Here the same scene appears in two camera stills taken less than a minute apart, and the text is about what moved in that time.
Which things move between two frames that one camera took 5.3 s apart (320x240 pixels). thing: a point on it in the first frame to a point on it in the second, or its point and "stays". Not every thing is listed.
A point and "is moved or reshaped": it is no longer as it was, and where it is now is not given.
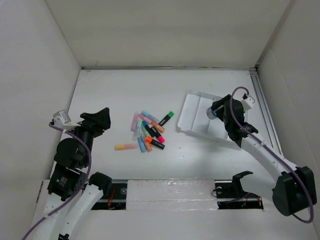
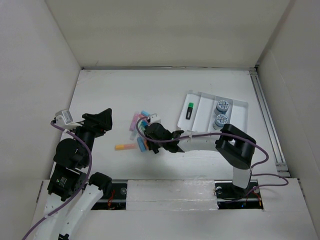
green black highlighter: (170, 115) to (190, 108)
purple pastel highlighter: (134, 122) stays
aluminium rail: (265, 109) stays
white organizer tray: (193, 120) stays
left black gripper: (98, 122) stays
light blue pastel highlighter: (149, 116) is moved or reshaped
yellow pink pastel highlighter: (118, 147) stays
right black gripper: (216, 104) to (152, 145)
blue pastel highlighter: (142, 144) stays
